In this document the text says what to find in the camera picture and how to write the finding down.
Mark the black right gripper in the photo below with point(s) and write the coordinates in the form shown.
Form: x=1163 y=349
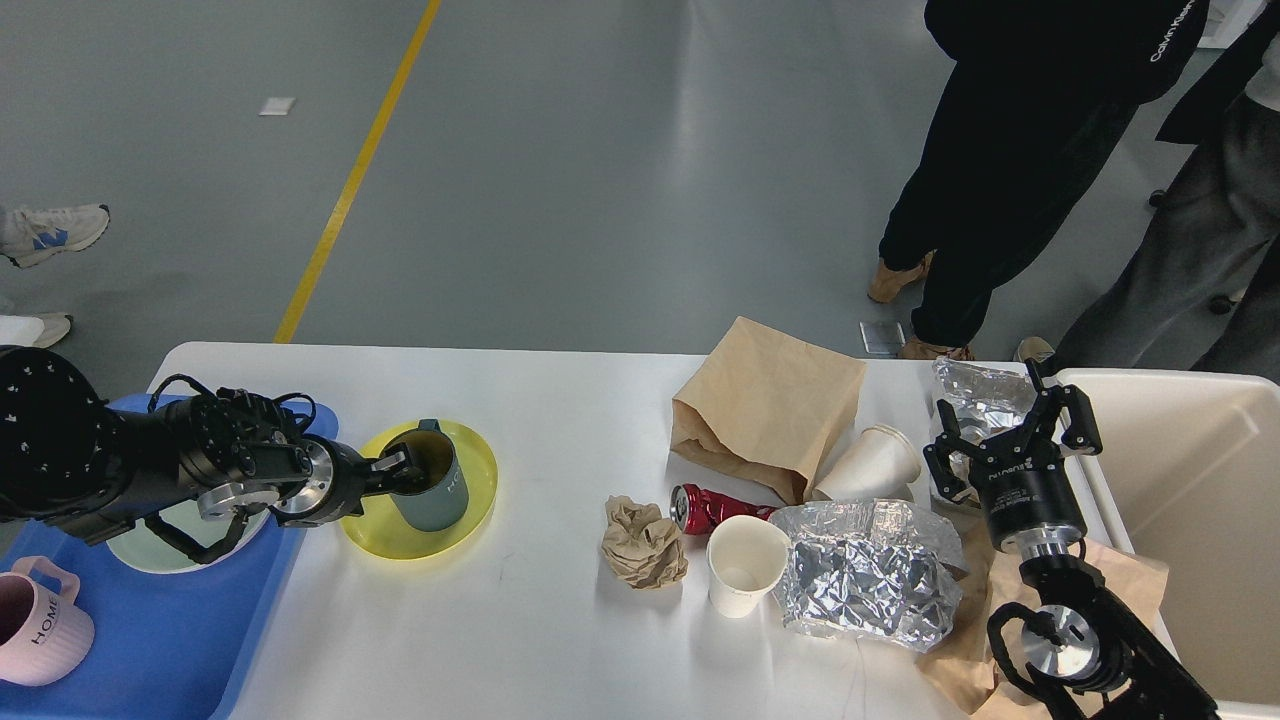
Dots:
x=1020 y=481

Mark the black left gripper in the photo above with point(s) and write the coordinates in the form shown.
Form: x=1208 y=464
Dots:
x=341 y=478

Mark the dark green mug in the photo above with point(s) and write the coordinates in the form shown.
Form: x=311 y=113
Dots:
x=446 y=500

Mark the yellow plastic plate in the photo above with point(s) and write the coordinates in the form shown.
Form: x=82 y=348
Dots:
x=383 y=532

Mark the pink ribbed mug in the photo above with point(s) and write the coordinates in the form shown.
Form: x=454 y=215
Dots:
x=45 y=634

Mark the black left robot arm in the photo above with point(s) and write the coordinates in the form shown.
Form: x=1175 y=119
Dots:
x=194 y=472

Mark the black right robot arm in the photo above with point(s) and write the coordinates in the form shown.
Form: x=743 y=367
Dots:
x=1082 y=638

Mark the small crumpled foil bag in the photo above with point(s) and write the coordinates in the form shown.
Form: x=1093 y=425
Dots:
x=1001 y=396

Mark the tipped white paper cup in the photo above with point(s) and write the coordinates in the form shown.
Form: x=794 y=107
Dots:
x=880 y=463

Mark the large crumpled foil sheet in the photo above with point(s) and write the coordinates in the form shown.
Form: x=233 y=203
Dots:
x=883 y=568

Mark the beige plastic bin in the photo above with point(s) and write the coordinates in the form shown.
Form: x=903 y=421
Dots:
x=1189 y=475

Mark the flat brown paper sheet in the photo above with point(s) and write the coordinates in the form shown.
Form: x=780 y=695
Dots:
x=962 y=666

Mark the person in grey trousers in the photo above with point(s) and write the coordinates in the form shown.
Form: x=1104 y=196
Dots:
x=1221 y=211

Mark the brown paper bag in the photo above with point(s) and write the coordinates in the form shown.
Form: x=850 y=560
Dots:
x=767 y=407

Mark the crumpled brown paper ball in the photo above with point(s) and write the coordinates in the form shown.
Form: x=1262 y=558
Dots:
x=641 y=547

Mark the pale green plate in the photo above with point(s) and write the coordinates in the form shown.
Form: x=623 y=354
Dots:
x=141 y=550

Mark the blue plastic tray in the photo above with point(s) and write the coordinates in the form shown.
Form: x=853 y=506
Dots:
x=167 y=646

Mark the upright white paper cup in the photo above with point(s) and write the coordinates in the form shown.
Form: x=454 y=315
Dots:
x=747 y=556

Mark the crushed red soda can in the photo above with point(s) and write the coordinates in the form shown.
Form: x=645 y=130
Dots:
x=698 y=511

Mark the person in black clothes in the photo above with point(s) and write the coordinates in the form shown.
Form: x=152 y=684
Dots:
x=1040 y=94

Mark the white blue sneaker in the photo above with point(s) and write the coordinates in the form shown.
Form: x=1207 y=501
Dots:
x=31 y=236

